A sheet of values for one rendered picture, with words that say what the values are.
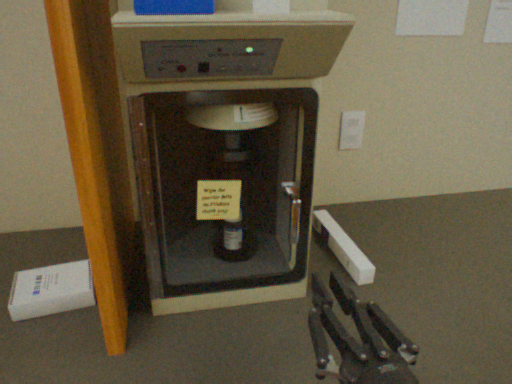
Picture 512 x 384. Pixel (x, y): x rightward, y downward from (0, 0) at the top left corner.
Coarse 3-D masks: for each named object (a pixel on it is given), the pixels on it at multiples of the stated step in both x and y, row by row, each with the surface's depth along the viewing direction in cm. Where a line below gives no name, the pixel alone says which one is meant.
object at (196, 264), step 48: (144, 96) 68; (192, 96) 69; (240, 96) 71; (288, 96) 72; (192, 144) 72; (240, 144) 74; (288, 144) 76; (192, 192) 76; (192, 240) 80; (240, 240) 82; (192, 288) 85; (240, 288) 87
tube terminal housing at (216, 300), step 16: (128, 0) 62; (224, 0) 65; (240, 0) 65; (304, 0) 67; (320, 0) 68; (192, 80) 69; (208, 80) 70; (224, 80) 70; (240, 80) 71; (256, 80) 71; (272, 80) 72; (288, 80) 72; (304, 80) 73; (320, 80) 73; (320, 96) 75; (256, 288) 90; (272, 288) 91; (288, 288) 91; (304, 288) 92; (160, 304) 87; (176, 304) 87; (192, 304) 88; (208, 304) 89; (224, 304) 90; (240, 304) 91
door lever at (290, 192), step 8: (288, 192) 79; (296, 192) 80; (296, 200) 76; (296, 208) 76; (296, 216) 77; (296, 224) 77; (288, 232) 79; (296, 232) 78; (288, 240) 79; (296, 240) 79
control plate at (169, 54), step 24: (144, 48) 58; (168, 48) 58; (192, 48) 59; (240, 48) 61; (264, 48) 61; (168, 72) 64; (192, 72) 64; (216, 72) 65; (240, 72) 66; (264, 72) 67
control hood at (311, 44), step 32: (128, 32) 55; (160, 32) 55; (192, 32) 56; (224, 32) 57; (256, 32) 58; (288, 32) 59; (320, 32) 60; (128, 64) 61; (288, 64) 66; (320, 64) 67
